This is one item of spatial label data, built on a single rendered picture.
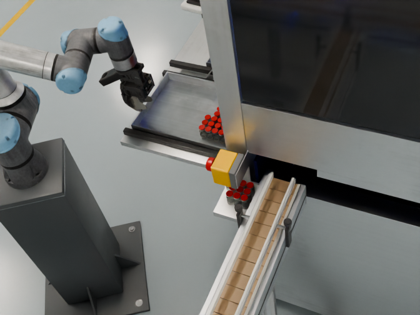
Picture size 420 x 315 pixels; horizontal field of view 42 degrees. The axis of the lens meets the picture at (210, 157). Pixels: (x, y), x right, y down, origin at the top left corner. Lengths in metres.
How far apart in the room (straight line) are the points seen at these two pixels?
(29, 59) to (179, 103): 0.56
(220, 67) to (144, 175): 1.60
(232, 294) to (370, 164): 0.46
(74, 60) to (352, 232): 0.92
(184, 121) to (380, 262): 0.75
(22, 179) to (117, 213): 0.92
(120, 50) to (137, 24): 2.15
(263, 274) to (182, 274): 1.12
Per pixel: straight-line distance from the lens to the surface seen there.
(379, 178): 1.42
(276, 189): 1.54
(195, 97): 1.87
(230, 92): 1.35
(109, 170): 2.92
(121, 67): 1.65
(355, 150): 1.36
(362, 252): 1.75
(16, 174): 1.90
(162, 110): 1.86
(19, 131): 1.82
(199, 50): 2.05
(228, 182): 1.50
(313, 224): 1.69
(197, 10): 2.38
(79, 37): 1.62
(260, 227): 1.47
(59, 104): 3.37
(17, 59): 1.55
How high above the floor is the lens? 2.19
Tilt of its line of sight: 51 degrees down
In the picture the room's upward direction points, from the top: 12 degrees counter-clockwise
